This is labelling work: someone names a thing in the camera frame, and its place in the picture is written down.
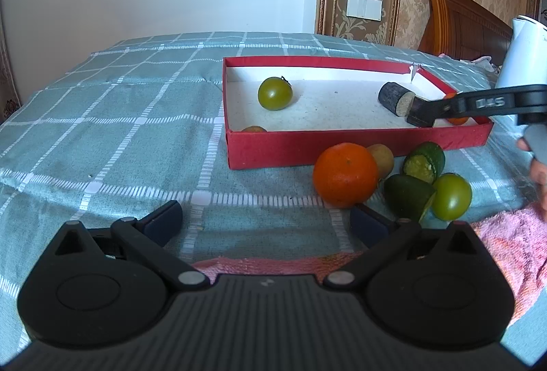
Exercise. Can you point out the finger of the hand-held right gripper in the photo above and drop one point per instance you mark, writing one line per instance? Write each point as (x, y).
(423, 112)

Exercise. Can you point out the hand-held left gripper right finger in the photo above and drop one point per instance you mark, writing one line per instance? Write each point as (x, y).
(366, 225)

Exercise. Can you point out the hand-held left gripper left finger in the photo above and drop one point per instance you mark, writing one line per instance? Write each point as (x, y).
(164, 221)

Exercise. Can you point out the dark sugarcane piece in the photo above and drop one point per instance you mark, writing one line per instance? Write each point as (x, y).
(393, 96)

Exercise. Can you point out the small orange tomato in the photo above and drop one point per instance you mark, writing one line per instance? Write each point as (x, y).
(458, 120)

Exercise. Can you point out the red cardboard box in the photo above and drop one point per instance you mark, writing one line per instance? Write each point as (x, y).
(342, 106)

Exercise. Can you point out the brown longan fruit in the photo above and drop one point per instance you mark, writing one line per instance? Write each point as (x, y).
(383, 159)
(254, 129)

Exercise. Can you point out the large green tomato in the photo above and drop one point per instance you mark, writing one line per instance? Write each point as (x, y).
(275, 94)

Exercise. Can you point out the person's right hand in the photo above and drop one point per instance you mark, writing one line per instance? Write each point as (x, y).
(540, 183)

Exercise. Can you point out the white electric kettle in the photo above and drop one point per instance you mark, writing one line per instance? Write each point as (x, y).
(523, 54)

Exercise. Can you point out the cut green cucumber piece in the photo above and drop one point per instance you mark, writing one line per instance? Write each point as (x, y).
(423, 161)

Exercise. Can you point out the dark green fruit piece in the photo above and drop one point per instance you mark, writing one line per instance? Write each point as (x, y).
(406, 193)

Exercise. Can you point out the large orange mandarin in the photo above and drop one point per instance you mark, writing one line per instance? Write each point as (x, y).
(345, 175)

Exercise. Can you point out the pink cloth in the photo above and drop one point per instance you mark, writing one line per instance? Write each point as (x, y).
(483, 60)

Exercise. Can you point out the small green tomato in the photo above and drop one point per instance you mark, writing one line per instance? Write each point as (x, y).
(452, 196)

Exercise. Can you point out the wooden headboard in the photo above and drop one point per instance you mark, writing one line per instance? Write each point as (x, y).
(461, 20)

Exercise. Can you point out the teal plaid blanket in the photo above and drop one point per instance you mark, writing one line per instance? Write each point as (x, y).
(128, 119)

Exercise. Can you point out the pink towel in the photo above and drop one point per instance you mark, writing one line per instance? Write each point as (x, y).
(513, 251)

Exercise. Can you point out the patterned curtain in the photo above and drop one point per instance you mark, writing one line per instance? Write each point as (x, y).
(6, 89)

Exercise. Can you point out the white wall switch panel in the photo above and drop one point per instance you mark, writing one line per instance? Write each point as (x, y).
(364, 7)

